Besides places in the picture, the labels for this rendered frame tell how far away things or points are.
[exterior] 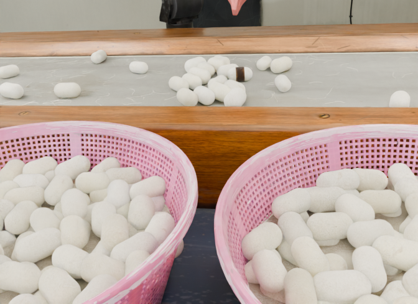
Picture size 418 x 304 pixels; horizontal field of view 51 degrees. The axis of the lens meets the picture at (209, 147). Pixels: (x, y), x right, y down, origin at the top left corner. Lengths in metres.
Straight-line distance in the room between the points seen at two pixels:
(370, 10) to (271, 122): 2.32
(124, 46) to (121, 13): 1.97
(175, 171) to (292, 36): 0.46
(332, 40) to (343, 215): 0.48
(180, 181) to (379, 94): 0.31
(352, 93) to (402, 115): 0.14
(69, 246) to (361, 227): 0.19
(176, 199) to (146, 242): 0.06
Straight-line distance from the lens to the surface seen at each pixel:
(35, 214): 0.35
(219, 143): 0.41
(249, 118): 0.41
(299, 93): 0.56
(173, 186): 0.35
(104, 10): 2.79
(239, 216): 0.30
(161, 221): 0.31
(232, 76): 0.59
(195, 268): 0.37
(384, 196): 0.35
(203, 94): 0.51
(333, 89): 0.57
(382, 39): 0.77
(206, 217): 0.43
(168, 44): 0.77
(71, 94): 0.59
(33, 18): 2.99
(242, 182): 0.31
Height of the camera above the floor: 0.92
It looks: 26 degrees down
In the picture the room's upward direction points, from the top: 3 degrees counter-clockwise
